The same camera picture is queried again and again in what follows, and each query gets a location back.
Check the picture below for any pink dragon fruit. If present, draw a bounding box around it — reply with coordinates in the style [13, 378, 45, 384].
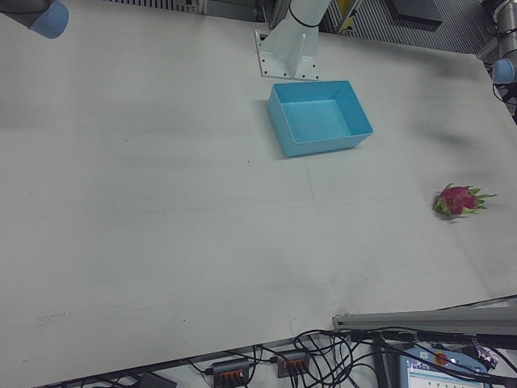
[433, 183, 498, 221]

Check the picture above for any light blue plastic bin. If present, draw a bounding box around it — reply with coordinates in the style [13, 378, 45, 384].
[266, 79, 375, 158]

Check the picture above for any grey orange USB hub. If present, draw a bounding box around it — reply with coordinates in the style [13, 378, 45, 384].
[204, 357, 251, 383]
[274, 350, 312, 379]

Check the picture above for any black flat device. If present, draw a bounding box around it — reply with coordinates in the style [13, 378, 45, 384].
[132, 372, 177, 388]

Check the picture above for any dark grey box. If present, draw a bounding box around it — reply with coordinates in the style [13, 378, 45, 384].
[385, 0, 443, 29]

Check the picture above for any teach pendant with screen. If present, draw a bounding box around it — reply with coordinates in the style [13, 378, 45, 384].
[397, 343, 517, 388]

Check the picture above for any white pedestal mount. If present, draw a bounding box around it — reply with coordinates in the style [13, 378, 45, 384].
[254, 0, 322, 82]

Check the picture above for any black tangled cable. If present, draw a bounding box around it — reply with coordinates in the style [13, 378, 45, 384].
[292, 328, 407, 388]

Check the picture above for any aluminium profile rail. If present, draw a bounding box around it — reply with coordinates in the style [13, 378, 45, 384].
[331, 297, 517, 331]

